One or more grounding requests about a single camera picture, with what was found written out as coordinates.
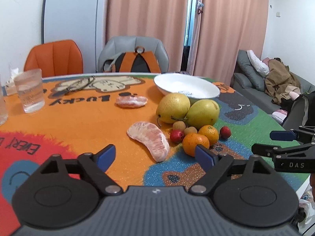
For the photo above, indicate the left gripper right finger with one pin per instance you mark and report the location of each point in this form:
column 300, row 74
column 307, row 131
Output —
column 248, row 192

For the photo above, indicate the large yellow pear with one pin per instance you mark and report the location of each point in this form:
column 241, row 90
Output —
column 172, row 107

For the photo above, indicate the grey sofa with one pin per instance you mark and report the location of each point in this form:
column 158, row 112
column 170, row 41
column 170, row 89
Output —
column 247, row 81

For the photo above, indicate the eyeglasses on mat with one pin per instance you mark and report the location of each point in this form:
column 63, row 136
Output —
column 76, row 86

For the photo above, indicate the colourful cartoon table mat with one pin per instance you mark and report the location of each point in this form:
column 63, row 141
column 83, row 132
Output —
column 155, row 198

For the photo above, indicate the brown jacket on sofa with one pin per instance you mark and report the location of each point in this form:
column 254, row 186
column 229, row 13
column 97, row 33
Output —
column 279, row 82

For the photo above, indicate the orange black backpack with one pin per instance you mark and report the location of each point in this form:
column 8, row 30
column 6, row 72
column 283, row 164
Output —
column 137, row 61

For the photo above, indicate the white refrigerator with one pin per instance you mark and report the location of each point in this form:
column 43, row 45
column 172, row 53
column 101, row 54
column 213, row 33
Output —
column 83, row 21

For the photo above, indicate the brown longan fruit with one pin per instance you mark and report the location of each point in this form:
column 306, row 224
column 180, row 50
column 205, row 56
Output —
column 179, row 125
column 189, row 130

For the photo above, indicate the white ceramic bowl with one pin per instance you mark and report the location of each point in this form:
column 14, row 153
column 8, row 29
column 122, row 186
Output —
column 193, row 87

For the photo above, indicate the large orange tangerine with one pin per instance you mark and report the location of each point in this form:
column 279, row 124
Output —
column 191, row 140

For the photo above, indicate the small orange tangerine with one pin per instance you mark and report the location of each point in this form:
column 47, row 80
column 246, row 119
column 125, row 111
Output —
column 211, row 133

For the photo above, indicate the pink curtain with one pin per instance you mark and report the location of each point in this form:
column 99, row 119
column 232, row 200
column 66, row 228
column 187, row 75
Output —
column 221, row 29

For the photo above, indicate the small pomelo segment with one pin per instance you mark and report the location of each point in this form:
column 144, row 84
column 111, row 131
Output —
column 131, row 101

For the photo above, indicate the clear drinking glass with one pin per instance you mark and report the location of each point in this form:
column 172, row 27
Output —
column 29, row 87

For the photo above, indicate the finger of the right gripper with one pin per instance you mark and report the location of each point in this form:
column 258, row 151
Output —
column 273, row 151
column 304, row 134

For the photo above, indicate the grey chair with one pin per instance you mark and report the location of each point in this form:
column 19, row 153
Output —
column 119, row 44

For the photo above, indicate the orange chair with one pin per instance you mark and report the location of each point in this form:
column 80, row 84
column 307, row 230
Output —
column 56, row 58

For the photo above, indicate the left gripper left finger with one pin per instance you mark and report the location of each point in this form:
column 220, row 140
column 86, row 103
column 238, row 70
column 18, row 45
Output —
column 64, row 192

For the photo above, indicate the tissue pack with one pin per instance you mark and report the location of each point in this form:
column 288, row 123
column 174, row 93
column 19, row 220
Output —
column 10, row 86

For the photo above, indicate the long pomelo segment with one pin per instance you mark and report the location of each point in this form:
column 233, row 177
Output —
column 151, row 137

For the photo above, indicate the white pillow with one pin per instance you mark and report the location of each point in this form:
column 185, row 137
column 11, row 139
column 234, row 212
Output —
column 258, row 65

